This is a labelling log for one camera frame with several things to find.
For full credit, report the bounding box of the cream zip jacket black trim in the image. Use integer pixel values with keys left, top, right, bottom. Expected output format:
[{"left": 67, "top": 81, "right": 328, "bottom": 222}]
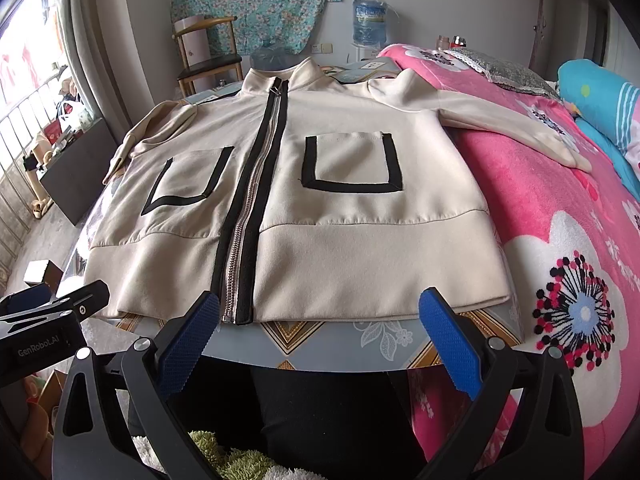
[{"left": 83, "top": 55, "right": 594, "bottom": 326}]

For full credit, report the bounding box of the brown cardboard box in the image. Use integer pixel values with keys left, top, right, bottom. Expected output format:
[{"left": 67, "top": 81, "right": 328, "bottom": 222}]
[{"left": 23, "top": 260, "right": 63, "bottom": 294}]

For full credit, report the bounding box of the pink floral blanket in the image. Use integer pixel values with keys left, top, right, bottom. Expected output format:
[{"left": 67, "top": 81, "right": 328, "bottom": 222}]
[{"left": 385, "top": 44, "right": 639, "bottom": 474}]

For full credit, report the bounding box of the dark grey cabinet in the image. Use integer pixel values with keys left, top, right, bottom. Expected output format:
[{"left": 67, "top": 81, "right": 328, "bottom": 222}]
[{"left": 40, "top": 118, "right": 116, "bottom": 226}]

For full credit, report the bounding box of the blue striped pillow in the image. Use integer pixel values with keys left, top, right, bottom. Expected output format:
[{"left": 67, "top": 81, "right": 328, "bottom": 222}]
[{"left": 558, "top": 58, "right": 639, "bottom": 200}]

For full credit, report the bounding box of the grey silver cushion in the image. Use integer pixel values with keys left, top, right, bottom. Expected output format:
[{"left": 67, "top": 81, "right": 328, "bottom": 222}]
[{"left": 446, "top": 47, "right": 560, "bottom": 101}]

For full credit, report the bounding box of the pink cylinder bin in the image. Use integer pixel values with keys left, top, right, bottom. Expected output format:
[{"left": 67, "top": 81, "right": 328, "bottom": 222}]
[{"left": 174, "top": 15, "right": 210, "bottom": 66}]

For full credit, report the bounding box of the grey curtain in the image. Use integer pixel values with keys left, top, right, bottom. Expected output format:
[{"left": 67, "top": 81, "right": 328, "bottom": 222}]
[{"left": 58, "top": 0, "right": 153, "bottom": 142}]

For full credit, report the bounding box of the blue water bottle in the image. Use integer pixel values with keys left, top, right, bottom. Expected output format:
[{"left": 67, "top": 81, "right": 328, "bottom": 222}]
[{"left": 352, "top": 0, "right": 387, "bottom": 49}]

